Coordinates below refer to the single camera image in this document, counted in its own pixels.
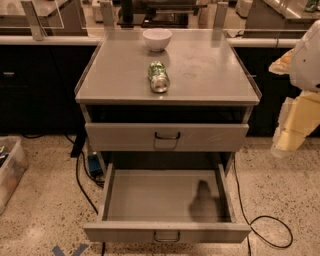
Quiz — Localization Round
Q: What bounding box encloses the black top drawer handle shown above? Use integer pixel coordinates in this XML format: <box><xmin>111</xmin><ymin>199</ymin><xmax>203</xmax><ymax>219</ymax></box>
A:
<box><xmin>154</xmin><ymin>132</ymin><xmax>181</xmax><ymax>140</ymax></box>

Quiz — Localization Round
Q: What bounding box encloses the grey metal drawer cabinet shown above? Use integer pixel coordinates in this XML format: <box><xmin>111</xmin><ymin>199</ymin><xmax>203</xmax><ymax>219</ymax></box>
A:
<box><xmin>74</xmin><ymin>28</ymin><xmax>263</xmax><ymax>178</ymax></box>

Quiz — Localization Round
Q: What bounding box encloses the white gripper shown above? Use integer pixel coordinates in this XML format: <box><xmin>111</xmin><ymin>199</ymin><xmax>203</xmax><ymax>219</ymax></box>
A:
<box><xmin>269</xmin><ymin>20</ymin><xmax>320</xmax><ymax>158</ymax></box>

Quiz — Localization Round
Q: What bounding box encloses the grey drawer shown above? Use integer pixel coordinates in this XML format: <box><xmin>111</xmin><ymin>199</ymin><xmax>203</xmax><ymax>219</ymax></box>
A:
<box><xmin>84</xmin><ymin>165</ymin><xmax>251</xmax><ymax>243</ymax></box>
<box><xmin>85</xmin><ymin>123</ymin><xmax>249</xmax><ymax>152</ymax></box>

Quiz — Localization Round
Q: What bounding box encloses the clear plastic storage bin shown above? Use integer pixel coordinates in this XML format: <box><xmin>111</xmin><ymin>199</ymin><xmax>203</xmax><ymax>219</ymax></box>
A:
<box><xmin>0</xmin><ymin>136</ymin><xmax>29</xmax><ymax>214</ymax></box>

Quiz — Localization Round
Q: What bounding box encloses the black floor cable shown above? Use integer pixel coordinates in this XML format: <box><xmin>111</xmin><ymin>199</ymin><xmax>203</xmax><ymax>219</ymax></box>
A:
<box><xmin>232</xmin><ymin>156</ymin><xmax>294</xmax><ymax>256</ymax></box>
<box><xmin>64</xmin><ymin>134</ymin><xmax>107</xmax><ymax>256</ymax></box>

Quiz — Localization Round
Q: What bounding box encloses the grey top drawer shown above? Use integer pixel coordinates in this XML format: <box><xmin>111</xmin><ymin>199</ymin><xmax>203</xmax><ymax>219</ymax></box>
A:
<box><xmin>85</xmin><ymin>123</ymin><xmax>249</xmax><ymax>152</ymax></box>

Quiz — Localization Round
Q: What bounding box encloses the blue power box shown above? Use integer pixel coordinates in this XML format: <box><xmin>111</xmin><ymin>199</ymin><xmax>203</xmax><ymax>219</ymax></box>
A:
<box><xmin>87</xmin><ymin>154</ymin><xmax>102</xmax><ymax>177</ymax></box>

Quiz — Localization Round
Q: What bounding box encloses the black floor cable left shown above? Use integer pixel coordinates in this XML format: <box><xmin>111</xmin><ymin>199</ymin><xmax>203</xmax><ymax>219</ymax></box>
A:
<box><xmin>64</xmin><ymin>134</ymin><xmax>107</xmax><ymax>256</ymax></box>

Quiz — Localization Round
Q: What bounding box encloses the metal middle drawer handle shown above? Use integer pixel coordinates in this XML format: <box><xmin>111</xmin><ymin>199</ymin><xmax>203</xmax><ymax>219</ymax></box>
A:
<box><xmin>153</xmin><ymin>231</ymin><xmax>181</xmax><ymax>243</ymax></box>

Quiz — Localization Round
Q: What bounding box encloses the white ceramic bowl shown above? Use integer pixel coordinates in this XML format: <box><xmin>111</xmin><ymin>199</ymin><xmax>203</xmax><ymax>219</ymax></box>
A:
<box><xmin>143</xmin><ymin>28</ymin><xmax>172</xmax><ymax>52</ymax></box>

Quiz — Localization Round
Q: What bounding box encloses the black floor cable right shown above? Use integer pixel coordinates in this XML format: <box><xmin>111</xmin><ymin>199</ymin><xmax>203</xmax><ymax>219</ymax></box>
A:
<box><xmin>232</xmin><ymin>156</ymin><xmax>294</xmax><ymax>256</ymax></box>

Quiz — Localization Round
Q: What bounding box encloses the long counter rail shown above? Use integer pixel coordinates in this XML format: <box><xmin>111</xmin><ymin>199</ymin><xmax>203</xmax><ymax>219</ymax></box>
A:
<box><xmin>0</xmin><ymin>36</ymin><xmax>298</xmax><ymax>48</ymax></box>

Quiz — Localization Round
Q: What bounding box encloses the green soda can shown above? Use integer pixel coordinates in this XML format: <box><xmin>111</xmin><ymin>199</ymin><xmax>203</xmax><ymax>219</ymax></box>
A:
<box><xmin>148</xmin><ymin>61</ymin><xmax>170</xmax><ymax>93</ymax></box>

